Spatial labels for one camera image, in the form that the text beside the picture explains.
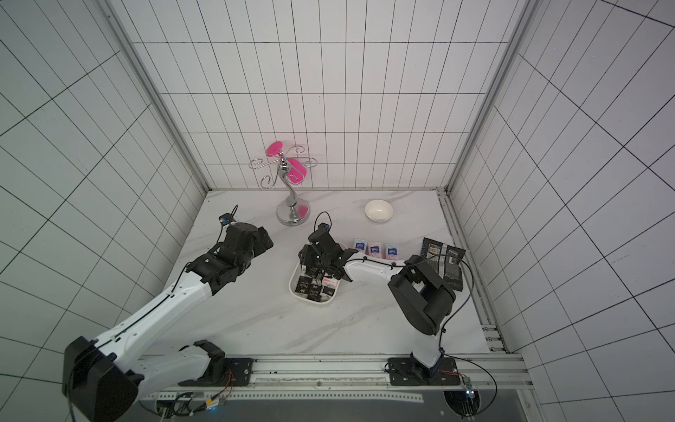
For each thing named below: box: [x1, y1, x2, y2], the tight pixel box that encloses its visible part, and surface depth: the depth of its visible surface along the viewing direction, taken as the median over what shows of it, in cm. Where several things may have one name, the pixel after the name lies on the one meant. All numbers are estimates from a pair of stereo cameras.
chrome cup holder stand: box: [248, 144, 319, 227], surface depth 102 cm
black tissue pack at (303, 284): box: [295, 275, 313, 294], surface depth 89 cm
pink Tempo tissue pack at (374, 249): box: [367, 241, 383, 259], surface depth 99 cm
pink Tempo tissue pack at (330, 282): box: [322, 276, 339, 290], surface depth 87 cm
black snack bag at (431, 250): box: [420, 237, 443, 265], surface depth 100 cm
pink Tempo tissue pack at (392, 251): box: [384, 243, 400, 261], surface depth 98 cm
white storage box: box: [289, 261, 342, 304], surface depth 88 cm
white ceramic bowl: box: [363, 198, 394, 223], surface depth 109 cm
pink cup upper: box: [265, 140, 284, 158], surface depth 96 cm
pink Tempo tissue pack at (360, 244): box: [354, 238, 369, 253], surface depth 100 cm
